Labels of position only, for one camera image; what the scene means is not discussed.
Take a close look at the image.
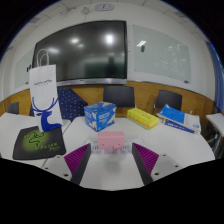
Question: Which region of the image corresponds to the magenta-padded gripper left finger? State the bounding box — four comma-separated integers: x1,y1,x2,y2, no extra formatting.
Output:
41,142,93,186

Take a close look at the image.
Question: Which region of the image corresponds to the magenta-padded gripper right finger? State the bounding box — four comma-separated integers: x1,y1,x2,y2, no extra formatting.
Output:
131,142,185,186

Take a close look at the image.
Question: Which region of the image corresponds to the white power strip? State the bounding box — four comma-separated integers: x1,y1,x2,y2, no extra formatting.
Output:
85,139,143,158

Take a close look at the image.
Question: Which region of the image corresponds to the black mouse pad green print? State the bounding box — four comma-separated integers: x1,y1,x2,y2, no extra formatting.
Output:
12,125,67,161

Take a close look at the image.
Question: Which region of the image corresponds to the yellow box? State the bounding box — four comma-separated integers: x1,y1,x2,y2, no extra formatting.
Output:
126,107,159,130

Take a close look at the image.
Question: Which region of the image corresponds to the blue tissue box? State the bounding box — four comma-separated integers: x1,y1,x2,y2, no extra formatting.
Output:
83,101,117,132

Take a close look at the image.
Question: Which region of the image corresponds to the blue covered book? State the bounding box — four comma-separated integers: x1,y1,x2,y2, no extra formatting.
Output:
156,103,187,125

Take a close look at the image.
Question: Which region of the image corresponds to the white book blue print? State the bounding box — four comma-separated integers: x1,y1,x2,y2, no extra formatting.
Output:
163,111,202,136

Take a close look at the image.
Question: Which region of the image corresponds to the dark blue dotted gift bag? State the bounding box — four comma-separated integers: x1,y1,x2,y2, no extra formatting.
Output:
29,87,90,123

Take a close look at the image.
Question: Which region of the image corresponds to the black chair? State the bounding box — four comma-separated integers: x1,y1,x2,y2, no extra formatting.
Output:
7,101,20,115
102,85,136,109
153,89,184,116

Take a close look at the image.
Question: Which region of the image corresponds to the white paper bag blue deer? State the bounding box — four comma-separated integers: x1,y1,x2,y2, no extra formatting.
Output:
28,48,64,133

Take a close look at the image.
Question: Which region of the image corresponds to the white side table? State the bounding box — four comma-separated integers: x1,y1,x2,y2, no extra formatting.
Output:
205,112,224,160

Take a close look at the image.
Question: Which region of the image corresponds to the small glass whiteboard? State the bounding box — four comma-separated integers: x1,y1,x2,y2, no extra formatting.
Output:
13,49,35,89

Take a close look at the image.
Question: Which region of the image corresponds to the large glass whiteboard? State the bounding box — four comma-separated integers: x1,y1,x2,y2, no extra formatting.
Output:
132,24,192,85

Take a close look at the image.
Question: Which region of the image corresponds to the blue curtain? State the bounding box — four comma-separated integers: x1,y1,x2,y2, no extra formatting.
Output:
206,41,224,113

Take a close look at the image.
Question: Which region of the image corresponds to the large black wall screen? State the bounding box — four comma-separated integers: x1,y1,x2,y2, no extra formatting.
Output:
32,20,129,87

